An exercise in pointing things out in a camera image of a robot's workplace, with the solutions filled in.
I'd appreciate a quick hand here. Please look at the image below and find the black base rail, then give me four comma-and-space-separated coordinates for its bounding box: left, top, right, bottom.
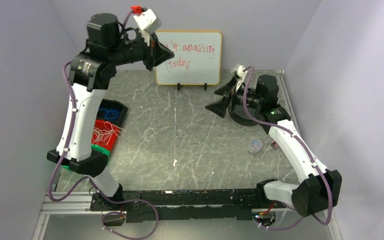
89, 188, 282, 223

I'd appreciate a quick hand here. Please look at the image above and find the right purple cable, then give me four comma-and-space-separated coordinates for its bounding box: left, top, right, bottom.
241, 66, 333, 232

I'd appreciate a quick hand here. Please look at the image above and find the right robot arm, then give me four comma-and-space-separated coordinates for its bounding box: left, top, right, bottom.
205, 73, 342, 221

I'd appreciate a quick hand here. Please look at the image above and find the white cable coil in bin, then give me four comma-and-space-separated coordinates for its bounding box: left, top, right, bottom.
91, 121, 125, 147

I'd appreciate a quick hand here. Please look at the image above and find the blue cable coil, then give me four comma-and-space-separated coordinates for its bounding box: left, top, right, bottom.
98, 105, 123, 122

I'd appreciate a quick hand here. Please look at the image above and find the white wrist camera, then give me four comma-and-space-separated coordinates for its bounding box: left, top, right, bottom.
230, 63, 248, 81
131, 5, 162, 35

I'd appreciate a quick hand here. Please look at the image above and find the black bin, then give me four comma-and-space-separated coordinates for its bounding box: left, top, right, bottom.
96, 98, 129, 128

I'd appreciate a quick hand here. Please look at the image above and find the yellow-framed whiteboard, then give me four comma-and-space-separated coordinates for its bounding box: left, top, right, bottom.
155, 30, 223, 86

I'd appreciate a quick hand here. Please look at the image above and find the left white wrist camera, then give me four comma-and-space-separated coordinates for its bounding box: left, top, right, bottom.
131, 5, 162, 35

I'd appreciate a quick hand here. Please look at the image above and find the green bin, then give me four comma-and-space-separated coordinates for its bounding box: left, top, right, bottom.
61, 144, 111, 172

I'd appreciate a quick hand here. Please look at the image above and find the clear round container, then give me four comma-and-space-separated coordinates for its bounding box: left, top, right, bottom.
248, 138, 263, 155

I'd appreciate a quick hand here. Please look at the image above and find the pink-capped bottle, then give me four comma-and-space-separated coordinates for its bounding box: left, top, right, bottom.
270, 140, 279, 149

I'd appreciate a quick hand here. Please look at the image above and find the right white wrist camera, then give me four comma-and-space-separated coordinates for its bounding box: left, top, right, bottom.
230, 63, 248, 81

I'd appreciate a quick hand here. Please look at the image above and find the black cable spool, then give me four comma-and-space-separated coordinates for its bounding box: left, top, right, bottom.
228, 105, 264, 127

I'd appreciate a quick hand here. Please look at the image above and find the red bin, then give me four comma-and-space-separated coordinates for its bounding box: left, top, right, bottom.
91, 119, 124, 152

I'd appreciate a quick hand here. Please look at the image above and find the aluminium frame rail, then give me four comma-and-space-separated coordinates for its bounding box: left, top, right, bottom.
32, 192, 343, 240

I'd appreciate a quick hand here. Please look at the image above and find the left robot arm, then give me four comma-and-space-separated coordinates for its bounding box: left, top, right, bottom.
47, 6, 174, 202

